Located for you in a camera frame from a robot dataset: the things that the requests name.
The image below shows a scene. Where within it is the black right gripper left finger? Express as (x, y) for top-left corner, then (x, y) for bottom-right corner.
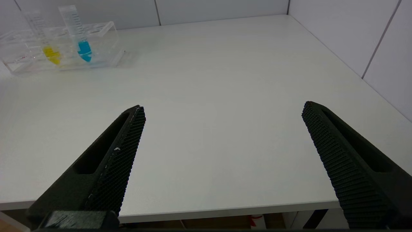
(27, 105), (146, 223)

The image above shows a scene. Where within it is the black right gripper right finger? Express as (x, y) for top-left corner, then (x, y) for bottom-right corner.
(302, 101), (412, 229)

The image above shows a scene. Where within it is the test tube with blue pigment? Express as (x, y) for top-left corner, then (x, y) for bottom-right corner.
(58, 5), (93, 63)

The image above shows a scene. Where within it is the clear acrylic test tube rack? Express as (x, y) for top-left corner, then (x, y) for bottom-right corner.
(0, 21), (126, 76)

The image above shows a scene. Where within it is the test tube with yellow pigment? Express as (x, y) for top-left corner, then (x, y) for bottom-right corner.
(24, 10), (61, 66)

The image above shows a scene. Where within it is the black table leg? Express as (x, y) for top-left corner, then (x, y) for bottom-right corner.
(303, 209), (329, 229)

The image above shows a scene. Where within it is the white object with red mark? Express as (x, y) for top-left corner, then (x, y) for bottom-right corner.
(248, 214), (266, 229)

